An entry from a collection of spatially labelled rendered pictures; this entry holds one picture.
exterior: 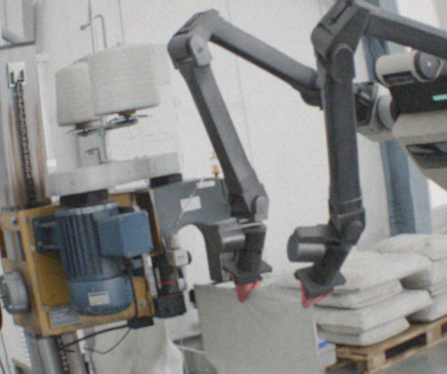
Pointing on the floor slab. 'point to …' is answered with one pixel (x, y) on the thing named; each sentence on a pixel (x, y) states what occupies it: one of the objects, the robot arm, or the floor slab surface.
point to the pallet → (376, 360)
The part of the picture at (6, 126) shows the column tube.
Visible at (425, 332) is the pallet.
